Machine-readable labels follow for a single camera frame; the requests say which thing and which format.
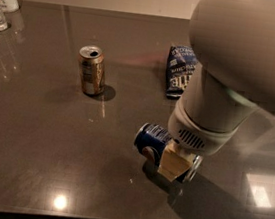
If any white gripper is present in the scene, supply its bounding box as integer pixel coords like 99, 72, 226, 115
158, 101, 245, 182

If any blue pepsi can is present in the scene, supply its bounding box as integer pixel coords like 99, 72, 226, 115
134, 123, 203, 183

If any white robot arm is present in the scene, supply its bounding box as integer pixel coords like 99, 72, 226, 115
158, 0, 275, 181

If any gold soda can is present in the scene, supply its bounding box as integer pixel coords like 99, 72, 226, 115
79, 45, 105, 96

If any blue chips bag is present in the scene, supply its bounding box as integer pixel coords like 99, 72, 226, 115
165, 45, 198, 99

